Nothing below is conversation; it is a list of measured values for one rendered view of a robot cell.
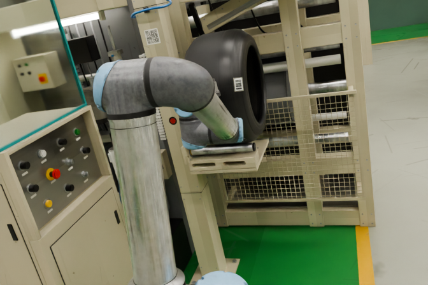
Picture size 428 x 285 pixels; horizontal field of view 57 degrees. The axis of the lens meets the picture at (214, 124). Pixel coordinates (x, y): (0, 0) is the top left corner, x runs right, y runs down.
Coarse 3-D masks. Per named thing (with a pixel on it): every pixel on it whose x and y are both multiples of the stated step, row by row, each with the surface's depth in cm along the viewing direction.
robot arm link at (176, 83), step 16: (160, 64) 86; (176, 64) 87; (192, 64) 90; (160, 80) 85; (176, 80) 86; (192, 80) 88; (208, 80) 92; (160, 96) 86; (176, 96) 87; (192, 96) 89; (208, 96) 93; (192, 112) 96; (208, 112) 104; (224, 112) 115; (208, 128) 124; (224, 128) 124; (240, 128) 139
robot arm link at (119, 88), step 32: (128, 64) 88; (96, 96) 89; (128, 96) 87; (128, 128) 89; (128, 160) 91; (160, 160) 96; (128, 192) 92; (160, 192) 95; (128, 224) 95; (160, 224) 95; (160, 256) 96
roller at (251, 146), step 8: (224, 144) 199; (232, 144) 197; (240, 144) 196; (248, 144) 194; (192, 152) 204; (200, 152) 202; (208, 152) 201; (216, 152) 200; (224, 152) 198; (232, 152) 197
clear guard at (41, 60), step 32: (0, 0) 146; (32, 0) 161; (0, 32) 145; (32, 32) 160; (64, 32) 177; (0, 64) 144; (32, 64) 158; (64, 64) 176; (0, 96) 142; (32, 96) 157; (64, 96) 174; (0, 128) 141; (32, 128) 155
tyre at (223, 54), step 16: (224, 32) 188; (240, 32) 188; (192, 48) 185; (208, 48) 181; (224, 48) 177; (240, 48) 179; (256, 48) 203; (208, 64) 177; (224, 64) 174; (240, 64) 175; (256, 64) 219; (224, 80) 173; (256, 80) 224; (224, 96) 174; (240, 96) 174; (256, 96) 225; (240, 112) 176; (256, 112) 222; (256, 128) 190
